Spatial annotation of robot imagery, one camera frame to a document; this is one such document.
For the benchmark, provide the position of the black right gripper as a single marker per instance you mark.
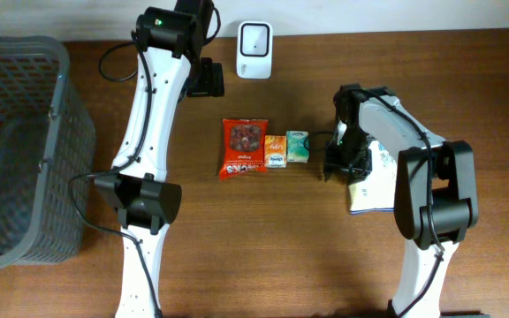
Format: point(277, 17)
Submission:
point(359, 171)

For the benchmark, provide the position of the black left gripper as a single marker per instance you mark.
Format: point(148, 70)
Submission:
point(213, 79)

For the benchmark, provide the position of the yellow snack bag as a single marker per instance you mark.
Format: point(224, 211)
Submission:
point(377, 191)

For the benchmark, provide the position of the green tissue pack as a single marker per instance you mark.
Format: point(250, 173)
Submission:
point(296, 149)

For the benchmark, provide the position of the red snack bag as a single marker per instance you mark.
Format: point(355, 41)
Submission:
point(243, 146)

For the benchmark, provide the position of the orange tissue pack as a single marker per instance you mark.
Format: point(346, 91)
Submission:
point(275, 151)

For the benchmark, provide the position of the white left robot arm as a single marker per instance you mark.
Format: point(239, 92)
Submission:
point(170, 68)

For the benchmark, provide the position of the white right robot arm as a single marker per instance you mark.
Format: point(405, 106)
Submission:
point(435, 200)

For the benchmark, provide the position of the white barcode scanner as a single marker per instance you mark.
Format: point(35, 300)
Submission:
point(254, 50)

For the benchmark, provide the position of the grey plastic basket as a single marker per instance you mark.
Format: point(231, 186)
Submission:
point(46, 138)

